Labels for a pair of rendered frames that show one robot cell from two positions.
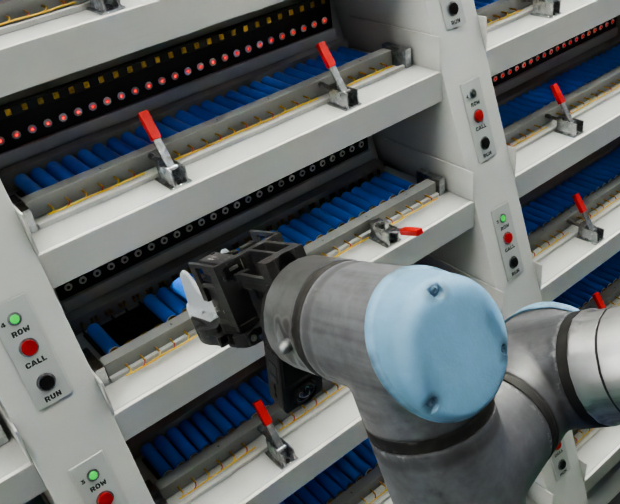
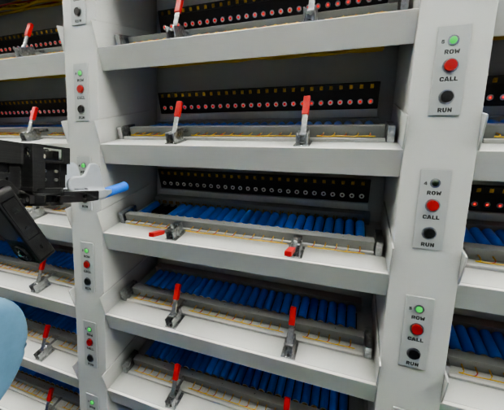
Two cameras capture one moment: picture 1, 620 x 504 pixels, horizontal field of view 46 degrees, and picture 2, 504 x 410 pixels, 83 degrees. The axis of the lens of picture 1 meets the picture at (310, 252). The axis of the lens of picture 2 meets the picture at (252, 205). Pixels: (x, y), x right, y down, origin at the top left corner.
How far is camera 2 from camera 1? 0.75 m
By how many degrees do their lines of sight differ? 48
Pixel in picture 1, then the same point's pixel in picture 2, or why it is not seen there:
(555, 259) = (497, 398)
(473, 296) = not seen: outside the picture
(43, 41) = (133, 45)
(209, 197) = (181, 157)
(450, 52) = (423, 136)
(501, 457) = not seen: outside the picture
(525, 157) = (500, 280)
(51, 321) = not seen: hidden behind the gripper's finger
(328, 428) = (202, 331)
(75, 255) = (115, 152)
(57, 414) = (84, 215)
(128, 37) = (173, 54)
